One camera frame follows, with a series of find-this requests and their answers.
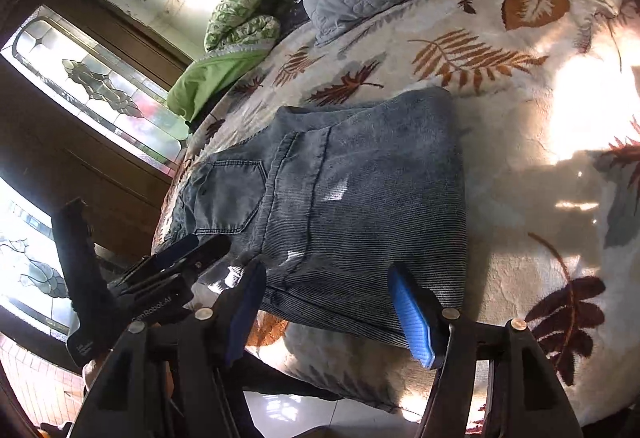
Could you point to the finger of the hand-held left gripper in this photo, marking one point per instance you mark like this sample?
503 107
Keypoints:
200 258
170 254

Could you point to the leaf printed bed blanket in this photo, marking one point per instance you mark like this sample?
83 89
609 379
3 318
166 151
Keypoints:
500 128

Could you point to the brown wooden window frame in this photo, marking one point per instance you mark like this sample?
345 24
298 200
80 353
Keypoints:
60 158

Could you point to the stained glass window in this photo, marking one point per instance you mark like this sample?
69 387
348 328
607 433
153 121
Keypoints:
100 83

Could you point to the green patterned blanket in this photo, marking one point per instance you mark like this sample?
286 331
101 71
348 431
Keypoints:
240 28

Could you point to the blue denim pants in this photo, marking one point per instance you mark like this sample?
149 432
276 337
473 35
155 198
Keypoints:
350 198

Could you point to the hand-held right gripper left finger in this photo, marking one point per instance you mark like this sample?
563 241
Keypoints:
245 308

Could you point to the dark cloth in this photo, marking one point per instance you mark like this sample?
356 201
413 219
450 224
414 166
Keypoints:
295 10

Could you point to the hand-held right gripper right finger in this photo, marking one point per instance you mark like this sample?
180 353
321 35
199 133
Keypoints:
415 318

